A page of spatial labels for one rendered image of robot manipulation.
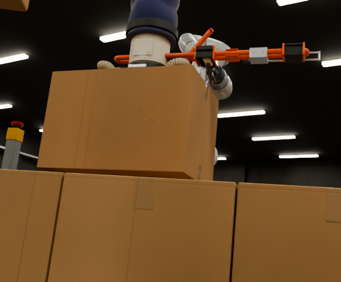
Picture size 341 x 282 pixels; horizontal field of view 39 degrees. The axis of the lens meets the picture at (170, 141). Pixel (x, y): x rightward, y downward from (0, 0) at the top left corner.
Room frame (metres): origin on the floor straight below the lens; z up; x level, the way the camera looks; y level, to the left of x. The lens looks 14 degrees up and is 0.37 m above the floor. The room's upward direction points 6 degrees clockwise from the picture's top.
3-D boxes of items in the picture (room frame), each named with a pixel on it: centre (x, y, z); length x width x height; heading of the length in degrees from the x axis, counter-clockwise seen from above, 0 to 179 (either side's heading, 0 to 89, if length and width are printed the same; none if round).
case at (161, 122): (1.91, 0.16, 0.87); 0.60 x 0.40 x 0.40; 69
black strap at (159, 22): (1.90, 0.13, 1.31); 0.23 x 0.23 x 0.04
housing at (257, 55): (1.76, -0.32, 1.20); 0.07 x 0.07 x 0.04; 72
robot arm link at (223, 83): (2.04, -0.19, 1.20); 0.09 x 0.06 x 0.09; 73
